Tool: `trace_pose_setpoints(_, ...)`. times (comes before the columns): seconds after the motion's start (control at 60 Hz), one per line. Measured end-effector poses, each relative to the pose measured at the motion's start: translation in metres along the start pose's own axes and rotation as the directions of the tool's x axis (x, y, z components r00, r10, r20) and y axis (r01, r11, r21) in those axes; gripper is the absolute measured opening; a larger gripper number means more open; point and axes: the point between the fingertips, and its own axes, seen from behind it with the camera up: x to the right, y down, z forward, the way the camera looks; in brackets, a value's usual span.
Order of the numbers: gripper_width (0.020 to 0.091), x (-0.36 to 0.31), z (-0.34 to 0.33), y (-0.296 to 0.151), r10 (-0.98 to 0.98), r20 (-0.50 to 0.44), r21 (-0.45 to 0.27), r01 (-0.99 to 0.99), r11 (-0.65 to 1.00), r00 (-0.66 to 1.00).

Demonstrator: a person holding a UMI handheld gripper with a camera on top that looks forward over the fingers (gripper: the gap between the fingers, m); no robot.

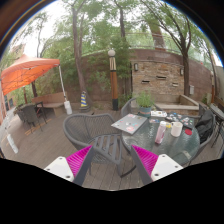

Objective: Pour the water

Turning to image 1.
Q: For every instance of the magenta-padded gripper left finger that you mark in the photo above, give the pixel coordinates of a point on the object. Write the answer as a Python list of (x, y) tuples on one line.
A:
[(78, 160)]

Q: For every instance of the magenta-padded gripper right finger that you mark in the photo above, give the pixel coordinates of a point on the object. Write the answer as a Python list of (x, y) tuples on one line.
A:
[(146, 160)]

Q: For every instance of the pink drink bottle white cap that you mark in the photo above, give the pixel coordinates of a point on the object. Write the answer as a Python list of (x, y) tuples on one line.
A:
[(160, 134)]

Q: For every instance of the silver laptop with stickers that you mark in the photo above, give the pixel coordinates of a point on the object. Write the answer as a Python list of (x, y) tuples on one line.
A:
[(129, 123)]

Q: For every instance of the yellow card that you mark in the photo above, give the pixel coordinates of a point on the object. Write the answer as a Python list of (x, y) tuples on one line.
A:
[(168, 125)]

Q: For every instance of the white mug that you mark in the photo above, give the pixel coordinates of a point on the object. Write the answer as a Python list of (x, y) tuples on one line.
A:
[(176, 129)]

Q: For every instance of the white sticker sheet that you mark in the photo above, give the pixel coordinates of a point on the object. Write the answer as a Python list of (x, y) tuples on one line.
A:
[(158, 114)]

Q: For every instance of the flat round red coaster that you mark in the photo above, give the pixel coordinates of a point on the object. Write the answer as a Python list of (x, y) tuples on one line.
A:
[(188, 132)]

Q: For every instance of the white tent weight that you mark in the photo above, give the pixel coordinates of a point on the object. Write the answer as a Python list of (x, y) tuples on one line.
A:
[(68, 108), (12, 143)]

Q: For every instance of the black laptop with stickers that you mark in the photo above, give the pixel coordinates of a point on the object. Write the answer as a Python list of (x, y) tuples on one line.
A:
[(181, 120)]

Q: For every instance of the potted green plant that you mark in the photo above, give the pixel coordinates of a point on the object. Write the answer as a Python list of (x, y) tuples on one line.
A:
[(144, 101)]

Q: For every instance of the blue yellow striped cone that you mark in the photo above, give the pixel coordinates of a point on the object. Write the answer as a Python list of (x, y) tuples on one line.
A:
[(83, 100)]

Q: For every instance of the dark wicker chair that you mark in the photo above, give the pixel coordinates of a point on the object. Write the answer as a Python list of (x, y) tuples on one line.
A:
[(30, 115)]

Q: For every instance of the wooden bench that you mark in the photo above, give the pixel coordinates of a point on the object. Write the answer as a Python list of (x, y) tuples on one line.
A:
[(50, 99)]

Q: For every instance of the orange canopy tent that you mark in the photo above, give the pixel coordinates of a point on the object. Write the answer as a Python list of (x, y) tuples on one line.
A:
[(25, 71)]

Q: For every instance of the grey wall box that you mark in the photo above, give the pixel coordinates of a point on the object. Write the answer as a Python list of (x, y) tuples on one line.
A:
[(192, 89)]

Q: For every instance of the black wall lamp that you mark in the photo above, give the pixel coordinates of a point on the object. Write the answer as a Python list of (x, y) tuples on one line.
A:
[(181, 71), (136, 66)]

